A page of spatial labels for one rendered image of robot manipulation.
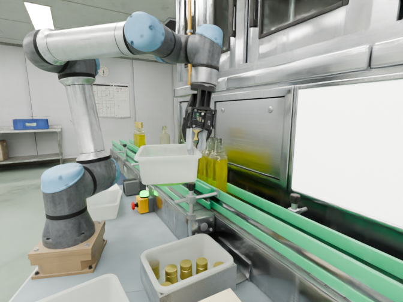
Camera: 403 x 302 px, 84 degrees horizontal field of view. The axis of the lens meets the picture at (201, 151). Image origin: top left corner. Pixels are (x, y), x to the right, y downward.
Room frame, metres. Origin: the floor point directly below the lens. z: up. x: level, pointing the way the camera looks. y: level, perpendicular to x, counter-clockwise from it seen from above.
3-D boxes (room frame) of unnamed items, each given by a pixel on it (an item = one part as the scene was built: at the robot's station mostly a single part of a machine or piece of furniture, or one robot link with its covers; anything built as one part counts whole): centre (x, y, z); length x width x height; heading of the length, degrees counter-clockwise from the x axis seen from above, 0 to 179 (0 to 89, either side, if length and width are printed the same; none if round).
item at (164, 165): (0.65, 0.10, 1.09); 0.22 x 0.17 x 0.09; 10
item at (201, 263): (0.58, 0.00, 0.79); 0.04 x 0.04 x 0.04
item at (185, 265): (0.57, 0.04, 0.79); 0.04 x 0.04 x 0.04
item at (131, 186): (1.30, 0.43, 0.79); 0.08 x 0.08 x 0.08; 30
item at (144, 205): (1.05, 0.29, 0.79); 0.07 x 0.07 x 0.07; 30
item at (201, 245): (0.57, 0.04, 0.80); 0.22 x 0.17 x 0.09; 120
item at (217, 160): (0.84, -0.06, 0.99); 0.06 x 0.06 x 0.21; 30
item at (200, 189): (1.53, 0.41, 0.93); 1.75 x 0.01 x 0.08; 30
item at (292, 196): (0.61, -0.28, 0.94); 0.07 x 0.04 x 0.13; 120
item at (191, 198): (0.71, 0.01, 0.95); 0.17 x 0.03 x 0.12; 120
